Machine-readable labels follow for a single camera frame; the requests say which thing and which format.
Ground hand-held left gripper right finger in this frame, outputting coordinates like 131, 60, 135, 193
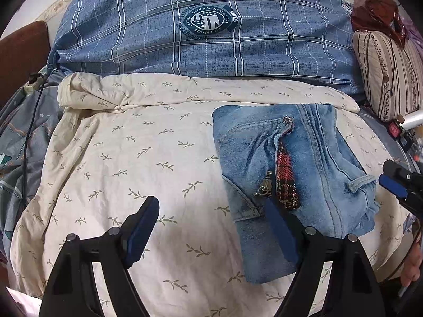
264, 200, 387, 317

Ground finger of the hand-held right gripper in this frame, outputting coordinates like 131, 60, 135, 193
383, 159, 423, 185
378, 174, 423, 220

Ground blue denim pants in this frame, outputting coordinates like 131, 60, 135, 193
211, 103, 381, 285

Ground black power cable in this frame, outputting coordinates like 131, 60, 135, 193
19, 72, 46, 207

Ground brown headboard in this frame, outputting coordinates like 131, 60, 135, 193
0, 20, 50, 108

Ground striped floral pillow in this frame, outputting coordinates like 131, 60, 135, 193
352, 30, 423, 123

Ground cream leaf print blanket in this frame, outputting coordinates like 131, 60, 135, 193
10, 72, 414, 317

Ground person's right hand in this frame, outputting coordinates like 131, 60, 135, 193
401, 243, 423, 288

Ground blue plaid quilt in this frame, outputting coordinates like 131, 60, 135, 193
46, 0, 365, 97

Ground white power strip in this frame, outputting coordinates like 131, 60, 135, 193
22, 69, 47, 96

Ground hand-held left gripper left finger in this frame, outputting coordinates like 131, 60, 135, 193
39, 195, 161, 317

